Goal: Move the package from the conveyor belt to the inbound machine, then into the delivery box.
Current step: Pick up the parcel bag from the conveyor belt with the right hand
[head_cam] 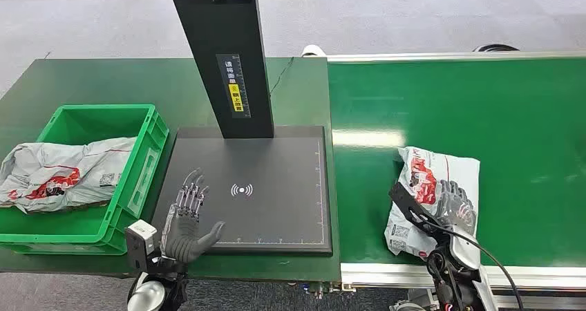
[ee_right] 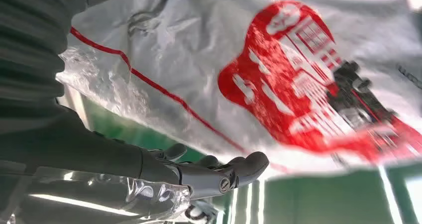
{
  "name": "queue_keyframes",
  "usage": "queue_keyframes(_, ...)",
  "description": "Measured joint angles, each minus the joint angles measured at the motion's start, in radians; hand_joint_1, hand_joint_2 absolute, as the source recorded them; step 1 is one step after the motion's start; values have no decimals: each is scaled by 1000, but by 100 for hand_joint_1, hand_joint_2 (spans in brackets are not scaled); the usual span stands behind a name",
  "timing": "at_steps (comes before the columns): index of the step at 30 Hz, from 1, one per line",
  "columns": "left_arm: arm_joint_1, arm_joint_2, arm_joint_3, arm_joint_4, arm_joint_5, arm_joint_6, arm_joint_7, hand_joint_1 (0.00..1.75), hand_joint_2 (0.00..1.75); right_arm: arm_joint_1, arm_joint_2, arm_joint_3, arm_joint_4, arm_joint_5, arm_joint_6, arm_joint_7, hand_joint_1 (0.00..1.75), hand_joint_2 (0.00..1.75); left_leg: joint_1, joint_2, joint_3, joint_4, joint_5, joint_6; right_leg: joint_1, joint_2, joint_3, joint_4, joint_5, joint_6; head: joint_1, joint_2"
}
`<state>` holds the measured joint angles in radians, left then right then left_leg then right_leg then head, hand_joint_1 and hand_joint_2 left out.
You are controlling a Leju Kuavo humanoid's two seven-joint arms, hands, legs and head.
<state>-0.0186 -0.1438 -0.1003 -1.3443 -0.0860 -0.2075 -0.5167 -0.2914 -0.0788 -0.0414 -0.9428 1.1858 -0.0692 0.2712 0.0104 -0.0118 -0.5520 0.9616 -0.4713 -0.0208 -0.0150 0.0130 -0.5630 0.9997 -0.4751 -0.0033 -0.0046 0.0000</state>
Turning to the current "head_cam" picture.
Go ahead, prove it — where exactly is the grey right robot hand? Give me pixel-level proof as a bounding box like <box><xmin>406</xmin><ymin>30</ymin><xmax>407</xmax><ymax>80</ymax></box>
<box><xmin>433</xmin><ymin>180</ymin><xmax>478</xmax><ymax>239</ymax></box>

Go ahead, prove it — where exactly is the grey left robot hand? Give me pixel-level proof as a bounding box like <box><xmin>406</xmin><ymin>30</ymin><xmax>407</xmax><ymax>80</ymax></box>
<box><xmin>160</xmin><ymin>168</ymin><xmax>226</xmax><ymax>264</ymax></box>

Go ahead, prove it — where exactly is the grey parcel bag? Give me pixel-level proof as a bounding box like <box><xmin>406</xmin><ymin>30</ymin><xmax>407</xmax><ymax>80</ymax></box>
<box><xmin>0</xmin><ymin>137</ymin><xmax>138</xmax><ymax>214</ymax></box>
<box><xmin>384</xmin><ymin>146</ymin><xmax>481</xmax><ymax>261</ymax></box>

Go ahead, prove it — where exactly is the green conveyor belt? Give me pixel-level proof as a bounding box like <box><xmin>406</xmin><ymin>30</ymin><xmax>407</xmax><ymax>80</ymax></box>
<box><xmin>328</xmin><ymin>57</ymin><xmax>586</xmax><ymax>267</ymax></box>

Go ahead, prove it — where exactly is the green plastic crate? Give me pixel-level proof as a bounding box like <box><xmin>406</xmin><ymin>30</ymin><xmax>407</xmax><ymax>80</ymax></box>
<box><xmin>0</xmin><ymin>104</ymin><xmax>170</xmax><ymax>256</ymax></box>

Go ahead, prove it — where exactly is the black scanner platform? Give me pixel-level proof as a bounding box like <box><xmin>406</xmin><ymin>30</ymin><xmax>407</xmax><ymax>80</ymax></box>
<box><xmin>151</xmin><ymin>125</ymin><xmax>334</xmax><ymax>256</ymax></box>

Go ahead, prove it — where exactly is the black and yellow column label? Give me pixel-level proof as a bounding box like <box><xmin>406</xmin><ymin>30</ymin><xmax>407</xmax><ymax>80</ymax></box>
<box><xmin>216</xmin><ymin>53</ymin><xmax>252</xmax><ymax>120</ymax></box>

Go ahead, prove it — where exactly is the black curved object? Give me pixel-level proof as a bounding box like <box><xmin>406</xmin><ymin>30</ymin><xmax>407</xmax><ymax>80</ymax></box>
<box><xmin>473</xmin><ymin>44</ymin><xmax>520</xmax><ymax>53</ymax></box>

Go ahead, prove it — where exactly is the black scanner column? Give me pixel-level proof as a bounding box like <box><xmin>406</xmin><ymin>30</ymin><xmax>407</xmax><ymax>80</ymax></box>
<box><xmin>165</xmin><ymin>0</ymin><xmax>275</xmax><ymax>140</ymax></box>

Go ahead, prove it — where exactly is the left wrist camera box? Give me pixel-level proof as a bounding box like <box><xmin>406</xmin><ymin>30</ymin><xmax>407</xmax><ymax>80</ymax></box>
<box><xmin>124</xmin><ymin>220</ymin><xmax>158</xmax><ymax>272</ymax></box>

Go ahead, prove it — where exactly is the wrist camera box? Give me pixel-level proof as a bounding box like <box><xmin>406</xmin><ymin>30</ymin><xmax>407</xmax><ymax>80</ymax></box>
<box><xmin>124</xmin><ymin>220</ymin><xmax>158</xmax><ymax>272</ymax></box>
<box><xmin>389</xmin><ymin>182</ymin><xmax>442</xmax><ymax>238</ymax></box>

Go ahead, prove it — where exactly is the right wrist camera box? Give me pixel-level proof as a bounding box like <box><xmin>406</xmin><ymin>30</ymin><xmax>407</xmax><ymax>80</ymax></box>
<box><xmin>389</xmin><ymin>182</ymin><xmax>442</xmax><ymax>238</ymax></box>

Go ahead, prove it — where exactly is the aluminium conveyor frame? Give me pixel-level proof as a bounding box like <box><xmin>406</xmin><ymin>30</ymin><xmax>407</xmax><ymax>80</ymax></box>
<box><xmin>326</xmin><ymin>50</ymin><xmax>586</xmax><ymax>311</ymax></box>

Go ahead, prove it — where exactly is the metal bracket with bolts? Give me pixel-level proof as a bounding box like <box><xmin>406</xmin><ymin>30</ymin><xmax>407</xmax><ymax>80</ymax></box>
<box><xmin>302</xmin><ymin>281</ymin><xmax>357</xmax><ymax>300</ymax></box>

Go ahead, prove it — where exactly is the thin black table cable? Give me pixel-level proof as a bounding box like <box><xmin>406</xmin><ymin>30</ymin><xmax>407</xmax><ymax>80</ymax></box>
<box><xmin>270</xmin><ymin>57</ymin><xmax>295</xmax><ymax>95</ymax></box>

